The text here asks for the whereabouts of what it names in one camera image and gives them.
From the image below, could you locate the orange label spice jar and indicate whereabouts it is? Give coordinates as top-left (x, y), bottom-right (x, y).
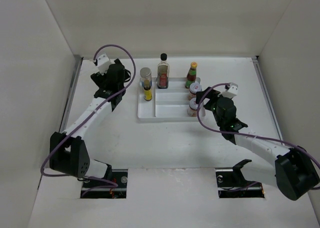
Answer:
top-left (187, 98), bottom-right (198, 117)
top-left (188, 82), bottom-right (202, 100)

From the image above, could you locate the red chili sauce bottle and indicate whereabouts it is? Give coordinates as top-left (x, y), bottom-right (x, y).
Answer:
top-left (185, 62), bottom-right (198, 89)

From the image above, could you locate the white jar silver lid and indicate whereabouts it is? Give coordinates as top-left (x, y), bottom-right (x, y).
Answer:
top-left (140, 67), bottom-right (152, 87)

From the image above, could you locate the small yellow label bottle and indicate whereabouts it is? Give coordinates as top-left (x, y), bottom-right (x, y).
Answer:
top-left (143, 79), bottom-right (152, 101)

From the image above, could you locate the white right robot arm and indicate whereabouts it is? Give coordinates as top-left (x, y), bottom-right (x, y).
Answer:
top-left (195, 83), bottom-right (320, 200)

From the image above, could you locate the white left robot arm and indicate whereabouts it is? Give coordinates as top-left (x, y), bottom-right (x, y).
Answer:
top-left (49, 55), bottom-right (131, 187)

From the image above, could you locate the white divided plastic tray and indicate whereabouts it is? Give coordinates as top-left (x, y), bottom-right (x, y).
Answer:
top-left (137, 77), bottom-right (198, 123)

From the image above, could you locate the dark sauce bottle black cap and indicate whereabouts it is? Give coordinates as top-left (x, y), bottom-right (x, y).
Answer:
top-left (157, 53), bottom-right (170, 89)

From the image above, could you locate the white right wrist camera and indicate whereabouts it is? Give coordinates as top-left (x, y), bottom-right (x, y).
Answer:
top-left (222, 82), bottom-right (238, 99)

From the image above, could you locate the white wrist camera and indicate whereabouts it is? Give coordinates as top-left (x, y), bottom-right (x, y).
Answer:
top-left (94, 53), bottom-right (113, 75)
top-left (222, 82), bottom-right (238, 99)

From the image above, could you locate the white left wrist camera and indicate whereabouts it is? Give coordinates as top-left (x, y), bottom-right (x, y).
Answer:
top-left (94, 53), bottom-right (113, 75)

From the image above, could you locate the metal rail left edge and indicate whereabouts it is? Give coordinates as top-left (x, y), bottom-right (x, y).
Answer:
top-left (58, 55), bottom-right (84, 133)

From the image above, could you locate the metal rail edge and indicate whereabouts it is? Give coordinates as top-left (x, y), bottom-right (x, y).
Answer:
top-left (58, 55), bottom-right (84, 133)
top-left (251, 56), bottom-right (283, 140)

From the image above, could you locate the metal rail right edge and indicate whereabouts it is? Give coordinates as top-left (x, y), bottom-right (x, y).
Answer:
top-left (251, 56), bottom-right (283, 140)

